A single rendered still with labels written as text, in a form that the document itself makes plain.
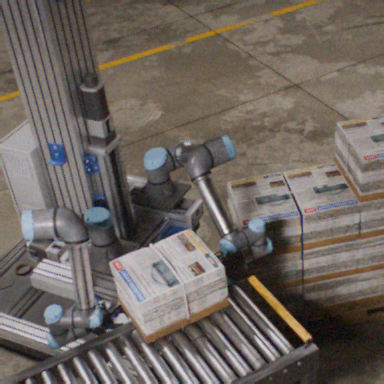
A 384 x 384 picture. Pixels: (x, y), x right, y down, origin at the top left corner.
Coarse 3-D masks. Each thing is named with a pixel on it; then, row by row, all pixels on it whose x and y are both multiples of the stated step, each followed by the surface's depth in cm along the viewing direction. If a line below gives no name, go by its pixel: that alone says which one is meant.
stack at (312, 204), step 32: (256, 192) 345; (288, 192) 343; (320, 192) 341; (352, 192) 339; (288, 224) 331; (320, 224) 336; (352, 224) 340; (288, 256) 344; (320, 256) 348; (352, 256) 352; (288, 288) 358; (320, 288) 363; (352, 288) 368; (352, 320) 383
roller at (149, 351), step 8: (136, 328) 284; (136, 336) 282; (144, 344) 278; (152, 344) 279; (144, 352) 276; (152, 352) 274; (152, 360) 272; (160, 360) 271; (160, 368) 268; (168, 368) 269; (160, 376) 267; (168, 376) 265
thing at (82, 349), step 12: (240, 276) 304; (228, 288) 301; (132, 324) 286; (108, 336) 282; (72, 348) 278; (84, 348) 278; (96, 348) 279; (120, 348) 286; (48, 360) 275; (60, 360) 274; (72, 360) 276; (108, 360) 286; (24, 372) 271; (36, 372) 270
